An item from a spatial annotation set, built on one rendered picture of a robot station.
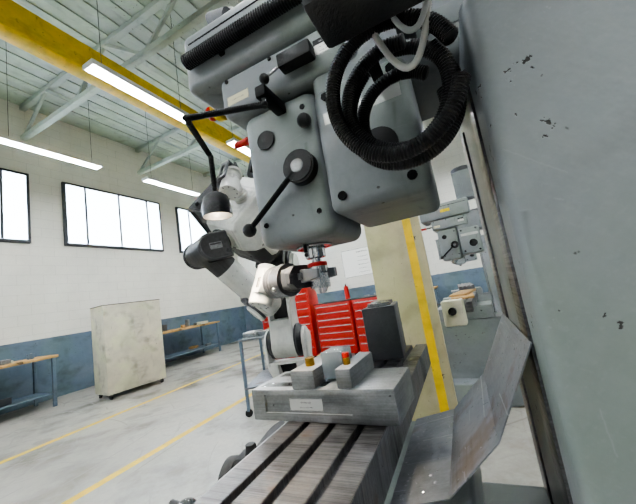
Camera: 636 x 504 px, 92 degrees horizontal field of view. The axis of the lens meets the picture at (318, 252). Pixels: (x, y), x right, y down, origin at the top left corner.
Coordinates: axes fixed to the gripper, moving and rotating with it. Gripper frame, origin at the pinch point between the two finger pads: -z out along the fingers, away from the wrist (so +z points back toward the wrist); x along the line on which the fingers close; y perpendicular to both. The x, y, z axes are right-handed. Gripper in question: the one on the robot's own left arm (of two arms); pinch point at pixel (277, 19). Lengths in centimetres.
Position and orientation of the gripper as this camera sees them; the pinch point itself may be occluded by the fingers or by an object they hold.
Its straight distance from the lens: 103.0
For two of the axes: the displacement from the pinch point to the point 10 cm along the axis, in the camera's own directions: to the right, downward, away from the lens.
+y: 2.3, -9.5, -2.1
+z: -7.2, -3.1, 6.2
